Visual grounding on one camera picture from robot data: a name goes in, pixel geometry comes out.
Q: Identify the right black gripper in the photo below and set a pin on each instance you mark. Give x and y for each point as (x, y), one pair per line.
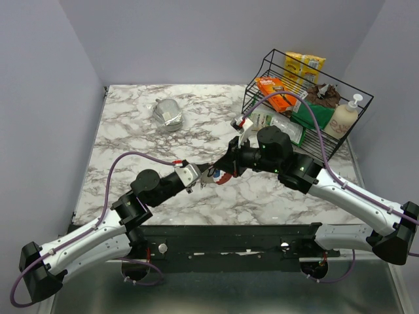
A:
(231, 161)

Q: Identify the black wire rack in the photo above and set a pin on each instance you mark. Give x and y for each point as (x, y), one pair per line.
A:
(273, 66)

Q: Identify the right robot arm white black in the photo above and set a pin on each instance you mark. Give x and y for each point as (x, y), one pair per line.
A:
(388, 228)

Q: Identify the silver foil pouch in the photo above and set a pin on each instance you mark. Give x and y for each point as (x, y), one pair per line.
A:
(168, 114)

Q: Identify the orange razor box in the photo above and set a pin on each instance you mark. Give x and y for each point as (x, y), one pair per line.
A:
(269, 85)

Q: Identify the yellow snack packet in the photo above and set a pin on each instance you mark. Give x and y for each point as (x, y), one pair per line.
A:
(303, 69)

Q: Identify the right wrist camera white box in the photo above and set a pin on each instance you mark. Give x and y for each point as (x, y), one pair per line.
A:
(244, 127)

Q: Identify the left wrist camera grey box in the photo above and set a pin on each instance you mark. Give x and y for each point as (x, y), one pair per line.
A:
(188, 175)

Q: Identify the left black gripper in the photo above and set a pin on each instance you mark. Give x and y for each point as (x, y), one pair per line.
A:
(203, 167)

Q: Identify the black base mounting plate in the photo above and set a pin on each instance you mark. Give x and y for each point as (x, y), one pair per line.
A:
(213, 249)

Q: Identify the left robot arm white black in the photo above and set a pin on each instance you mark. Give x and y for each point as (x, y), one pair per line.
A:
(45, 268)

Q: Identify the brown green chocolate bag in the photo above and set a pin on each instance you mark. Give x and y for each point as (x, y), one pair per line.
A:
(322, 99)

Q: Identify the cream lotion pump bottle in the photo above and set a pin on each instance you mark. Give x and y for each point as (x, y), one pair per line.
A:
(343, 118)

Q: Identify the red carabiner keyring with chain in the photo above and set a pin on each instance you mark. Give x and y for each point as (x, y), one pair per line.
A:
(207, 178)

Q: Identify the green white wipes pack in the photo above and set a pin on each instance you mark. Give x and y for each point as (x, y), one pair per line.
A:
(262, 117)

